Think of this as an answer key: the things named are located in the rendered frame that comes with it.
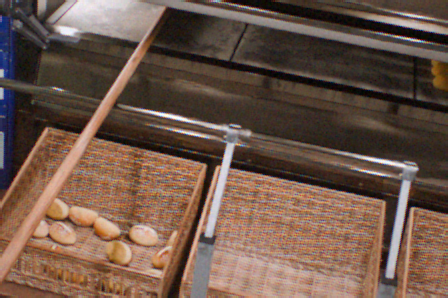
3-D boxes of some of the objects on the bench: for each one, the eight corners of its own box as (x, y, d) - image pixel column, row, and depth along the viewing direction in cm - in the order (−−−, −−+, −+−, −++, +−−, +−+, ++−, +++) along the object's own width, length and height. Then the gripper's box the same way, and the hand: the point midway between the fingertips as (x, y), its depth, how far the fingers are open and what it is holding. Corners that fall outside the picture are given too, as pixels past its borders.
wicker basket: (204, 232, 301) (215, 162, 287) (369, 268, 296) (388, 199, 282) (172, 323, 258) (183, 246, 245) (364, 368, 254) (386, 291, 240)
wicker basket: (41, 194, 307) (45, 124, 294) (199, 232, 300) (210, 162, 287) (-23, 275, 265) (-22, 198, 252) (159, 322, 258) (170, 245, 245)
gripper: (1, -57, 212) (88, -40, 211) (-1, 40, 225) (82, 57, 223) (-12, -48, 206) (78, -31, 204) (-13, 51, 218) (72, 68, 216)
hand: (75, 14), depth 214 cm, fingers open, 13 cm apart
